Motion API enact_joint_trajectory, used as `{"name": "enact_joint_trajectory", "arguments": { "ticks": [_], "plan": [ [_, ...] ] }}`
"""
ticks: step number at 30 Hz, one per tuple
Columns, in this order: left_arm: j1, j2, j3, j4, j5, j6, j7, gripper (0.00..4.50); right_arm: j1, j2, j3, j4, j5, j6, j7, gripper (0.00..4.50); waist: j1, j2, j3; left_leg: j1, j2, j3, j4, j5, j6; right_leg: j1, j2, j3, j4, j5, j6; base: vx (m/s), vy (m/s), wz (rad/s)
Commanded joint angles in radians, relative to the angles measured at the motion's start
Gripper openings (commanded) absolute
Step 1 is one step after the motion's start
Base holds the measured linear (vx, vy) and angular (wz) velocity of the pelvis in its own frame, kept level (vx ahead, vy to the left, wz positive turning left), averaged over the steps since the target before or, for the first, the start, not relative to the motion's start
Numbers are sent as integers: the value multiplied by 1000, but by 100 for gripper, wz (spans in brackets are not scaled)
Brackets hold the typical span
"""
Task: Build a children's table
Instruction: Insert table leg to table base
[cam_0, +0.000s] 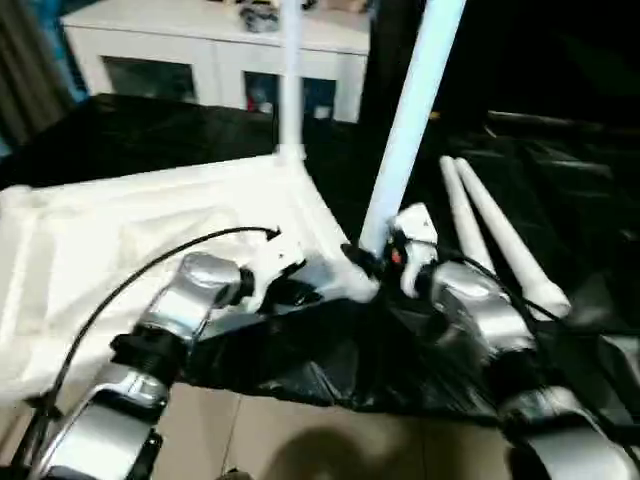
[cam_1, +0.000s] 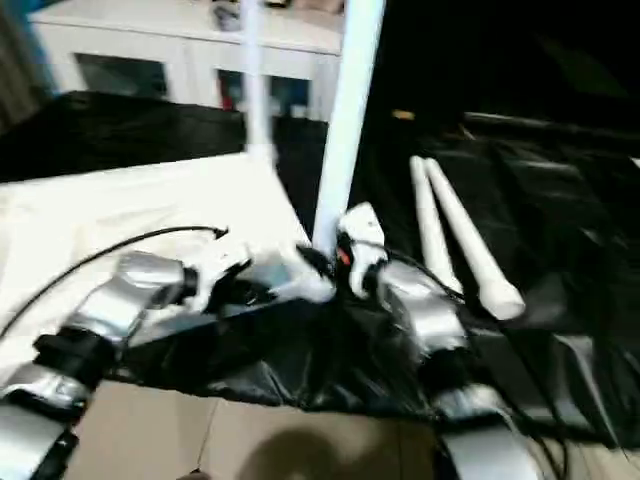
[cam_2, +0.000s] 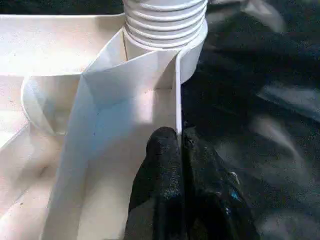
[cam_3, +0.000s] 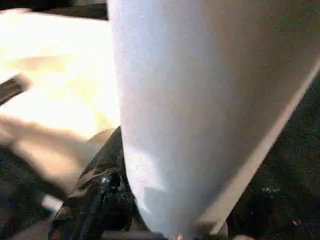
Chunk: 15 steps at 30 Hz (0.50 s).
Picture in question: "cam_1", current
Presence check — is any white plastic table top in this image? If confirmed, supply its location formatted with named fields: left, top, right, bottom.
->
left=0, top=145, right=337, bottom=354

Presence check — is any white plastic table leg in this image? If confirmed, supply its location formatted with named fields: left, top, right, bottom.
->
left=238, top=0, right=280, bottom=162
left=423, top=158, right=526, bottom=322
left=309, top=0, right=388, bottom=252
left=409, top=155, right=465, bottom=297

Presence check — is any black work mat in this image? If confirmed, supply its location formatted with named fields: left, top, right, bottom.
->
left=0, top=89, right=640, bottom=449

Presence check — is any dark low shelf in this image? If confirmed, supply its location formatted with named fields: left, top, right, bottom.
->
left=462, top=111, right=640, bottom=137

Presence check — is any white glass-door cabinet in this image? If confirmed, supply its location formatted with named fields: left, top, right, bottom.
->
left=27, top=0, right=347, bottom=120

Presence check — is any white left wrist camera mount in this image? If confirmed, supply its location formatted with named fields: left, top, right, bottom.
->
left=191, top=238, right=257, bottom=314

